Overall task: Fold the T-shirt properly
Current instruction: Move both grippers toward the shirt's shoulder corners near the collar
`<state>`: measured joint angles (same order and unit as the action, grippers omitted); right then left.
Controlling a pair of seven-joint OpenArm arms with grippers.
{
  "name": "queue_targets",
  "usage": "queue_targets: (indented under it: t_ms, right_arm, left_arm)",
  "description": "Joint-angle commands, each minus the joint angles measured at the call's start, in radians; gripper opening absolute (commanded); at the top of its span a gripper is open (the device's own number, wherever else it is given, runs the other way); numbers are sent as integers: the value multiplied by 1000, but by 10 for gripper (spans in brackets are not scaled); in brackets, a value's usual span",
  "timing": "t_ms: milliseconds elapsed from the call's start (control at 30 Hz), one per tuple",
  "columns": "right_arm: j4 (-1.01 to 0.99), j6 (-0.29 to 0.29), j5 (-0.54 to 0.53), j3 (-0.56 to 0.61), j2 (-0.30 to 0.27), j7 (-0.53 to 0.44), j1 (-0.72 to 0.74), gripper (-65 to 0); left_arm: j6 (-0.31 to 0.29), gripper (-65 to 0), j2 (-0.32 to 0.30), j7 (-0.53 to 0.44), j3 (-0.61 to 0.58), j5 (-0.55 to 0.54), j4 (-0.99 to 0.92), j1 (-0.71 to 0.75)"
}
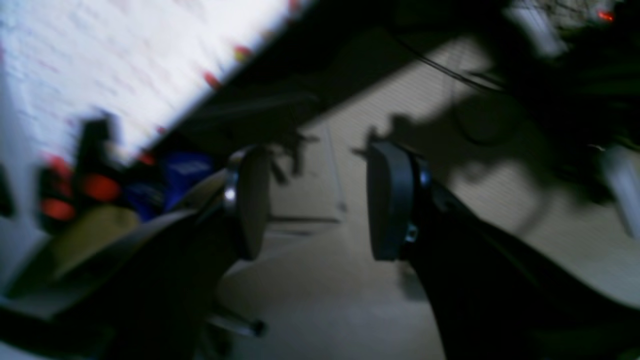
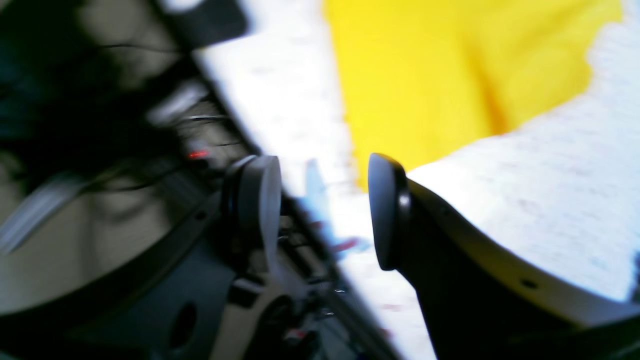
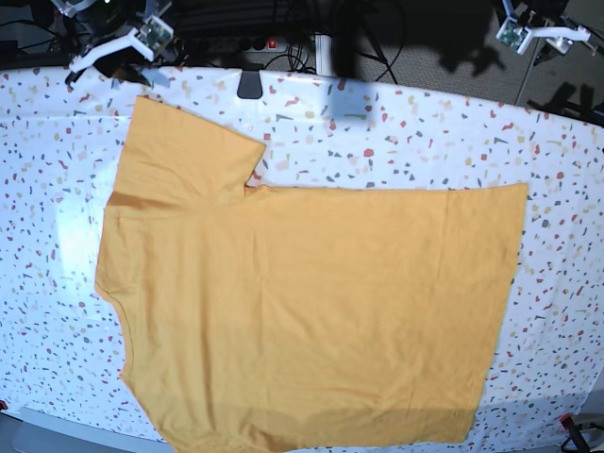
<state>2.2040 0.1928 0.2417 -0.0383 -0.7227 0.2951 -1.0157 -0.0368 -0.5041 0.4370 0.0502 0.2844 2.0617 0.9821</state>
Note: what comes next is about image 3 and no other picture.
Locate white vertical pole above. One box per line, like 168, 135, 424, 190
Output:
314, 34, 335, 77

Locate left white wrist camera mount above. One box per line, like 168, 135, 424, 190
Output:
495, 0, 598, 56

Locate power strip with red switch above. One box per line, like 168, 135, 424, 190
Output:
188, 36, 290, 54

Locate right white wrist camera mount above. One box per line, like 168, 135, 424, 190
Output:
65, 14, 175, 86

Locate black table clamp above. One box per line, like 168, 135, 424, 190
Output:
237, 63, 263, 100

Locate red black clamp right corner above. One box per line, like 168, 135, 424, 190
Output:
560, 413, 591, 453

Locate orange yellow T-shirt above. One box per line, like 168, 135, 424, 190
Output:
95, 97, 528, 452

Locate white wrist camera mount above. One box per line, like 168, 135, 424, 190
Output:
65, 14, 175, 86
495, 0, 598, 56

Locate black cables behind table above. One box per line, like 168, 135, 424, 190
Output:
282, 0, 411, 86

